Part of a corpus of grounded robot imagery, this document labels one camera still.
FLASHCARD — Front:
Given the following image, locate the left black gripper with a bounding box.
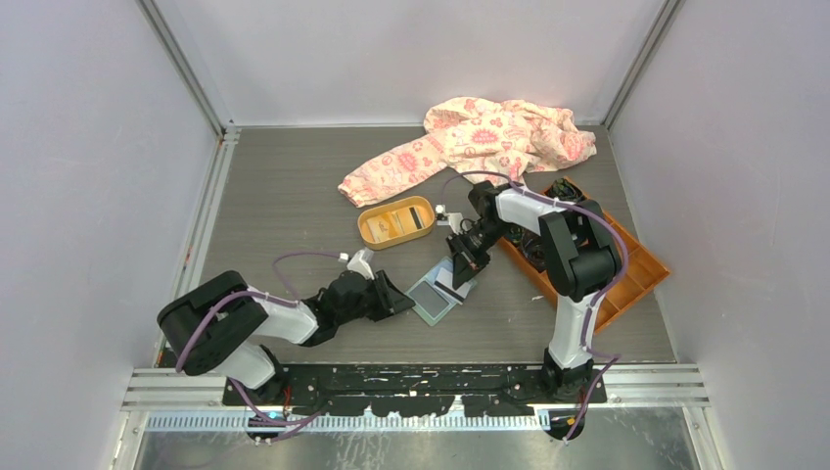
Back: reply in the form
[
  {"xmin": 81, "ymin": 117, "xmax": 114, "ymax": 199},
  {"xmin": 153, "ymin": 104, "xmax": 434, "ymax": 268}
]
[{"xmin": 337, "ymin": 269, "xmax": 414, "ymax": 325}]

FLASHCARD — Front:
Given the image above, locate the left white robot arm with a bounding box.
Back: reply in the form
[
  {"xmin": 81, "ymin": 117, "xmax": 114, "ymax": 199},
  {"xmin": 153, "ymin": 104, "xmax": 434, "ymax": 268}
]
[{"xmin": 157, "ymin": 270, "xmax": 415, "ymax": 404}]

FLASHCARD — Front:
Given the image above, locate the aluminium frame rail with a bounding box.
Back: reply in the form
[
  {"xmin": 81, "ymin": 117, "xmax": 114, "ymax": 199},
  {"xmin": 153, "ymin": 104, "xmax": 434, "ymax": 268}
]
[{"xmin": 136, "ymin": 0, "xmax": 240, "ymax": 155}]

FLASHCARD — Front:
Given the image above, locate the rolled dark tie back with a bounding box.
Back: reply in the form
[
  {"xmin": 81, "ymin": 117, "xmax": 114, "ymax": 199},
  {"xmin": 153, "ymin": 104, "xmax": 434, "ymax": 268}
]
[{"xmin": 544, "ymin": 178, "xmax": 586, "ymax": 203}]

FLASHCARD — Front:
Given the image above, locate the green card holder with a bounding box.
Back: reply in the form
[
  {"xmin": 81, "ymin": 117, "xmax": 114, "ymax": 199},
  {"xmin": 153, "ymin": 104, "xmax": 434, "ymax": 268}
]
[{"xmin": 405, "ymin": 257, "xmax": 477, "ymax": 326}]

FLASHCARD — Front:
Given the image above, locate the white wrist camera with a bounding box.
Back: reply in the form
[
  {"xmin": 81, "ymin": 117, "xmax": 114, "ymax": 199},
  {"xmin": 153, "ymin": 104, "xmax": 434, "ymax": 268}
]
[
  {"xmin": 339, "ymin": 248, "xmax": 375, "ymax": 280},
  {"xmin": 434, "ymin": 205, "xmax": 464, "ymax": 233}
]

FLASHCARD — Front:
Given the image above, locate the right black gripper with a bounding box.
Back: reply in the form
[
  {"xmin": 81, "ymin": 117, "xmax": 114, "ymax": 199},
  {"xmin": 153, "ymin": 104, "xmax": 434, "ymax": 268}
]
[{"xmin": 445, "ymin": 220, "xmax": 514, "ymax": 290}]

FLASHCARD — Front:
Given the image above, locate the rolled dark tie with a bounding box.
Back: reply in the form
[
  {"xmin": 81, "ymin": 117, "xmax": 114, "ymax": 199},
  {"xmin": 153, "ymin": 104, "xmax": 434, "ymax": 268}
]
[
  {"xmin": 544, "ymin": 178, "xmax": 586, "ymax": 203},
  {"xmin": 518, "ymin": 232, "xmax": 546, "ymax": 272}
]

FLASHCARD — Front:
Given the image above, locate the orange compartment organizer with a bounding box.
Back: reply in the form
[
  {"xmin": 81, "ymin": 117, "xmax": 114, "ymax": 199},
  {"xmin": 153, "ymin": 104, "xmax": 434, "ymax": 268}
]
[{"xmin": 497, "ymin": 211, "xmax": 670, "ymax": 333}]

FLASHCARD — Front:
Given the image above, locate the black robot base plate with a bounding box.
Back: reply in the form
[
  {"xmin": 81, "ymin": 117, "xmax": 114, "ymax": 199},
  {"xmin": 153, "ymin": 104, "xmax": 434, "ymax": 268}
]
[{"xmin": 249, "ymin": 364, "xmax": 607, "ymax": 417}]

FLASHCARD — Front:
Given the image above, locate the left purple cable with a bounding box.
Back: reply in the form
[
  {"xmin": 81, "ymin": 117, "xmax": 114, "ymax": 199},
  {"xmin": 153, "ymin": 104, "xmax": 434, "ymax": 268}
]
[{"xmin": 174, "ymin": 251, "xmax": 351, "ymax": 444}]

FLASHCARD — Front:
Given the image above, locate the pink patterned garment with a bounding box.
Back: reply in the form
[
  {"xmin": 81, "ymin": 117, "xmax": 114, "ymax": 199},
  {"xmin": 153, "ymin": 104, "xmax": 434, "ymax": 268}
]
[{"xmin": 338, "ymin": 97, "xmax": 597, "ymax": 208}]

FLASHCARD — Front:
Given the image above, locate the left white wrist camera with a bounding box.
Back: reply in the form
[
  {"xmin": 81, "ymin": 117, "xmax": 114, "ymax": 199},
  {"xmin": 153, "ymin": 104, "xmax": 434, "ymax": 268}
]
[{"xmin": 339, "ymin": 248, "xmax": 375, "ymax": 280}]

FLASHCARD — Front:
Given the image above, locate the gold card black stripe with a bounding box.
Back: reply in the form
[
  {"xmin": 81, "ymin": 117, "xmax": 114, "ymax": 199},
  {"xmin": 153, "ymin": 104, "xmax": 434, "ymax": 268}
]
[{"xmin": 394, "ymin": 206, "xmax": 424, "ymax": 235}]

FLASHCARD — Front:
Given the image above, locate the yellow oval tray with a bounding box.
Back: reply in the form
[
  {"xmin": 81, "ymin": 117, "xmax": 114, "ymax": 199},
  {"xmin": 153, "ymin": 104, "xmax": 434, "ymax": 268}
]
[{"xmin": 357, "ymin": 196, "xmax": 436, "ymax": 251}]

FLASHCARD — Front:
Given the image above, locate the rolled dark tie front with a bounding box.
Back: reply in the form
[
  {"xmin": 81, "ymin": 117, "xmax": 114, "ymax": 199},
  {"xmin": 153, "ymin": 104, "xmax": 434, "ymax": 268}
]
[{"xmin": 518, "ymin": 232, "xmax": 546, "ymax": 272}]

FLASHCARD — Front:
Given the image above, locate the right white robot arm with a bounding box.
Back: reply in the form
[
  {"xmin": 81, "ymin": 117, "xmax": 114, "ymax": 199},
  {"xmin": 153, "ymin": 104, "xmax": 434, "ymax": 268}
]
[{"xmin": 446, "ymin": 181, "xmax": 627, "ymax": 402}]

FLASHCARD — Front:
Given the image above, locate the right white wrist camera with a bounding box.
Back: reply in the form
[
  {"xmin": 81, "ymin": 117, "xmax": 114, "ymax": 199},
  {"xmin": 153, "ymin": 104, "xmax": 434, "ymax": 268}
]
[{"xmin": 434, "ymin": 205, "xmax": 464, "ymax": 233}]

